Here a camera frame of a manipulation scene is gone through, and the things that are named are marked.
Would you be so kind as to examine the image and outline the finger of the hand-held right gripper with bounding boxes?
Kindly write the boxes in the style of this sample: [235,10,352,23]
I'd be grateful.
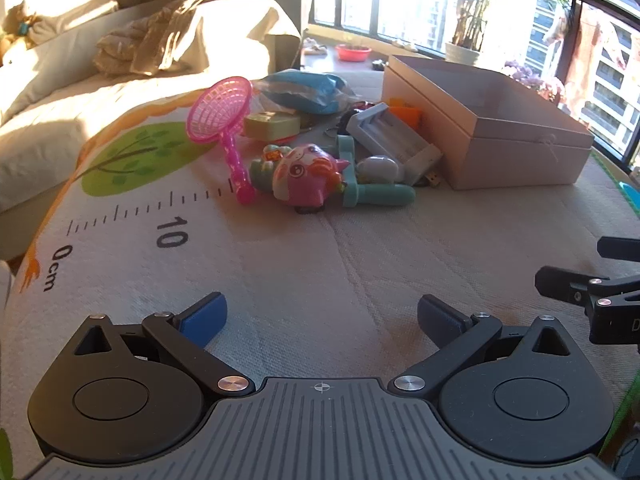
[534,266,640,312]
[596,236,640,263]

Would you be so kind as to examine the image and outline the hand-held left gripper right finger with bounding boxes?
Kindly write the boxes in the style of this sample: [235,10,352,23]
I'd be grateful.
[390,294,573,397]

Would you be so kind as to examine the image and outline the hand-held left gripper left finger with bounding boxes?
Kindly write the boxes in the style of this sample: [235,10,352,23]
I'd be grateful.
[70,291,253,397]

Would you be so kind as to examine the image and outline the beige cardboard box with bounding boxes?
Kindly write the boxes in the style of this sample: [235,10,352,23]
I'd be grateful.
[381,54,595,191]

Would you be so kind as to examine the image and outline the blue tissue packet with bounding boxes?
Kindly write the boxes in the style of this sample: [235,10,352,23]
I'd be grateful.
[255,70,357,115]

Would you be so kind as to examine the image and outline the white rounded toy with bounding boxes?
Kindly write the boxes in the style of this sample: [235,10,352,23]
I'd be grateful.
[356,155,401,184]

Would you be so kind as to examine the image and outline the pink cartoon squishy toy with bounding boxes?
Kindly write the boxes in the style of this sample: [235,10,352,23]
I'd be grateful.
[250,142,352,213]

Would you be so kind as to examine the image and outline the hanging pale garment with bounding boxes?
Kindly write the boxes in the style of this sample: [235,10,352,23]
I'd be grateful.
[545,5,627,111]

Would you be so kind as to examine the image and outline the purple flowering plant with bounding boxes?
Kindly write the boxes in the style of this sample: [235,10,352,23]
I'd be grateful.
[502,60,566,106]

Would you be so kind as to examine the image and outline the pale green power cube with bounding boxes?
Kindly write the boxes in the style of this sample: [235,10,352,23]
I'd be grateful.
[243,111,302,142]

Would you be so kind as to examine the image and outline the orange plastic toy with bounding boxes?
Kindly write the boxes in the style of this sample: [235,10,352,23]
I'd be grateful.
[389,97,423,128]

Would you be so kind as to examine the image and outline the pink toy net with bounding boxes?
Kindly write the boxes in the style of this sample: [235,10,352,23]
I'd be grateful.
[186,76,257,206]

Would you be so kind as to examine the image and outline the white plant pot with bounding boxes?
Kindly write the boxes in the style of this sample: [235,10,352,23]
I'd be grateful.
[444,41,482,67]

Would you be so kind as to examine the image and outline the red plastic basin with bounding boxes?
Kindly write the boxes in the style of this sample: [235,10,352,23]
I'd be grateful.
[335,43,373,63]

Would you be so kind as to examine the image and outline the tall bamboo plant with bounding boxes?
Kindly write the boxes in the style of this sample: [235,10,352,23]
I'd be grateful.
[450,0,571,51]

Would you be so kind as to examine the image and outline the crumpled beige blanket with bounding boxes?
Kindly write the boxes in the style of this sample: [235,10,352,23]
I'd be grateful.
[94,0,301,77]

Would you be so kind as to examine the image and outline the tan plush with teal bow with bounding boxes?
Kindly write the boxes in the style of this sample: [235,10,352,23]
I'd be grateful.
[0,0,45,56]

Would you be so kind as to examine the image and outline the teal plastic handle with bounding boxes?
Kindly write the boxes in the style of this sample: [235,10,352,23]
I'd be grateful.
[337,135,417,209]

